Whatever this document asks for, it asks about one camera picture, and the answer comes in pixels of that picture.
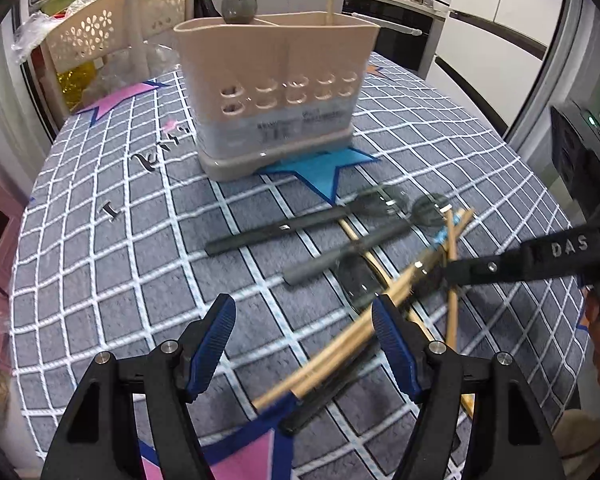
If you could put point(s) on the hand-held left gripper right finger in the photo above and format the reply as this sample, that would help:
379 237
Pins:
392 345

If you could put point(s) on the yellow oil bottle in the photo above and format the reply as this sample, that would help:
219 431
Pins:
77 82

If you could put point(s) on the black built-in oven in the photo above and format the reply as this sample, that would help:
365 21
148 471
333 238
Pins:
395 35

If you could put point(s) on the beige perforated plastic basket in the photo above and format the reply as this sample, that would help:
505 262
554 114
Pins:
105 25

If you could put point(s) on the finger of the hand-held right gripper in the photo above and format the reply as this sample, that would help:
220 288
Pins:
480 269

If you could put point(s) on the grey checked tablecloth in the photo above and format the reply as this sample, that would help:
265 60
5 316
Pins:
130 260

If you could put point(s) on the clear plastic bags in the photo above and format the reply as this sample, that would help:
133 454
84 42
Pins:
40 30

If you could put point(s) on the white refrigerator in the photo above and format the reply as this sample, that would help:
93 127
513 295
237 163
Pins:
520 5

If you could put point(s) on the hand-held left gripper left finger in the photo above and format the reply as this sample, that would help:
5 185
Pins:
215 340

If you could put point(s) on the beige plastic utensil holder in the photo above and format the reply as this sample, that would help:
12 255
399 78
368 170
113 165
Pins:
280 60

